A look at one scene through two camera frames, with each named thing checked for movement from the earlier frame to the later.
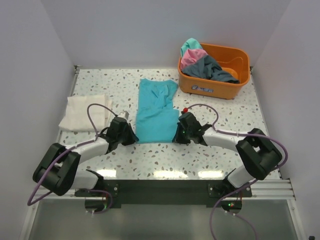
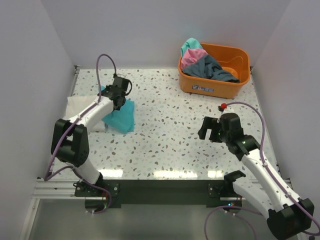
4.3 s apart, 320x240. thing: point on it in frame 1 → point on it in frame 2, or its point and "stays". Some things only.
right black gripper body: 182,136 → 224,136
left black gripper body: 126,137 → 108,87
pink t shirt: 191,56 stays
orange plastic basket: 235,61 stays
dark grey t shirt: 206,67 stays
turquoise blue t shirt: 156,120 → 122,120
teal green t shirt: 191,43 stays
